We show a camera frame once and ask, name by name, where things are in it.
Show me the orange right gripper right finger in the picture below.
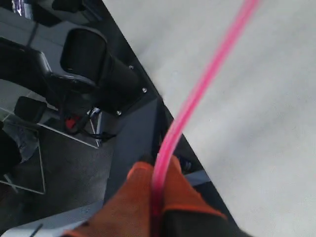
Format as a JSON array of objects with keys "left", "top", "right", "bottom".
[{"left": 160, "top": 156, "right": 226, "bottom": 237}]

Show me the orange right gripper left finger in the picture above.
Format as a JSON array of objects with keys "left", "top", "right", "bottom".
[{"left": 63, "top": 161, "right": 153, "bottom": 237}]

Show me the clear acrylic panel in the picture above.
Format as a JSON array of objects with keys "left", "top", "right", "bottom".
[{"left": 0, "top": 88, "right": 102, "bottom": 196}]

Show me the pink plastic tube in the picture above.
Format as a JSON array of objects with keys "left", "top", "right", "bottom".
[{"left": 151, "top": 0, "right": 259, "bottom": 237}]

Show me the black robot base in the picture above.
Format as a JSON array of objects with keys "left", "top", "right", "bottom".
[{"left": 0, "top": 23, "right": 151, "bottom": 117}]

